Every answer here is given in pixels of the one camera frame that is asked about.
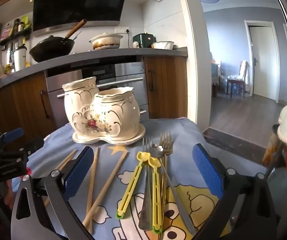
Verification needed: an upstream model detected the bamboo chopstick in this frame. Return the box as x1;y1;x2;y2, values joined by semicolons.
87;147;99;234
44;149;79;207
82;151;129;228
56;154;77;173

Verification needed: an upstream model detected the yellow plastic tulip stick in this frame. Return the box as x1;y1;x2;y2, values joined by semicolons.
116;151;150;220
148;157;162;234

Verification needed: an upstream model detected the black range hood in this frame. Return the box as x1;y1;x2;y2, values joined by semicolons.
32;0;131;37

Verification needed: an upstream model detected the grey stone countertop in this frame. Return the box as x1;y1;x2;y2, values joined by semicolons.
0;47;188;98

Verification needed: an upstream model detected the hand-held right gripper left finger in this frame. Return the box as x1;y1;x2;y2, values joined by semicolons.
11;146;95;240

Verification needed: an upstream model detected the green kitchen appliance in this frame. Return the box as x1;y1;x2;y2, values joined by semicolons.
133;33;156;49

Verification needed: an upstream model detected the floral printed bin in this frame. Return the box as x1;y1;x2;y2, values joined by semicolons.
262;124;284;167

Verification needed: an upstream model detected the white clay pot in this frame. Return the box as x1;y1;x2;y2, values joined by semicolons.
89;32;124;50

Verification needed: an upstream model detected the stainless steel oven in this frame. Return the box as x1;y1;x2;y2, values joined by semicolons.
46;62;150;130

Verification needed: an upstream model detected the black wall shelf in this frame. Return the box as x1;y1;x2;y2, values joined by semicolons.
0;29;32;46

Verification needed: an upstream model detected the silver spoon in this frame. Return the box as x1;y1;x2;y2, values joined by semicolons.
148;143;196;235

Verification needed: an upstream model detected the white bowl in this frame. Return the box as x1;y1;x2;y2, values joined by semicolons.
151;41;175;50

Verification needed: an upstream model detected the cream floral ceramic utensil holder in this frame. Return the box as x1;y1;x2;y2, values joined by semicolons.
62;77;146;146

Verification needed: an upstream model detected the white door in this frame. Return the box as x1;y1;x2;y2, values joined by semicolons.
248;26;277;103

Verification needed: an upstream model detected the silver fork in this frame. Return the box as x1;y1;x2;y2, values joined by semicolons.
138;137;154;231

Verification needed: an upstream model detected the white insulated cup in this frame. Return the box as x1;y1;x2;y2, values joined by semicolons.
13;44;28;72

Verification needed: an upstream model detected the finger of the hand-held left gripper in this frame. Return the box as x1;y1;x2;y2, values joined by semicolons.
0;127;25;153
0;138;45;158

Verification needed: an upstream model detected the wooden chair with white cloth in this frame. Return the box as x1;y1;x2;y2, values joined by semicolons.
226;60;250;98

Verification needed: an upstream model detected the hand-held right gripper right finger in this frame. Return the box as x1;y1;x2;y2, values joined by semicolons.
192;143;277;240

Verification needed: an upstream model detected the gold fork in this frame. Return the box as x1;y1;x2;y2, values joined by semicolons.
159;131;173;205
161;142;173;198

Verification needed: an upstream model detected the row of seasoning bottles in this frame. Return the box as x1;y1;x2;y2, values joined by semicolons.
0;15;31;37

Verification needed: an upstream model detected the blue cartoon printed cloth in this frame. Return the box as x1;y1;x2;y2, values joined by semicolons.
11;116;266;240

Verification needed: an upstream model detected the black wok with wooden handle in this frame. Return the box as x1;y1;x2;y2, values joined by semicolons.
29;19;88;63

